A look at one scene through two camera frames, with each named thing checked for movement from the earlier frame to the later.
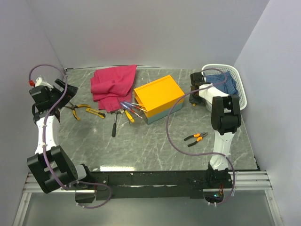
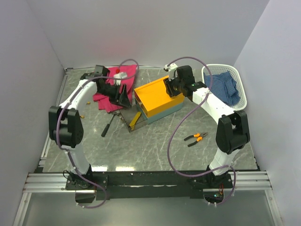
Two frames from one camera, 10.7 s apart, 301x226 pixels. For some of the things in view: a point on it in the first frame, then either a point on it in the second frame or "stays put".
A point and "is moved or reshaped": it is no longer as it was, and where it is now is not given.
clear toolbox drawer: [132, 110] is moved or reshaped
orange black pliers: [200, 137] stays put
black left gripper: [71, 91] → [124, 99]
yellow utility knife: [101, 115] → [134, 119]
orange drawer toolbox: [157, 99] stays put
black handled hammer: [113, 133] → [108, 125]
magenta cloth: [110, 86] stays put
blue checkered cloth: [228, 87] stays put
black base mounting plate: [157, 184] stays put
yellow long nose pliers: [73, 107] is moved or reshaped
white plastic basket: [215, 68] stays put
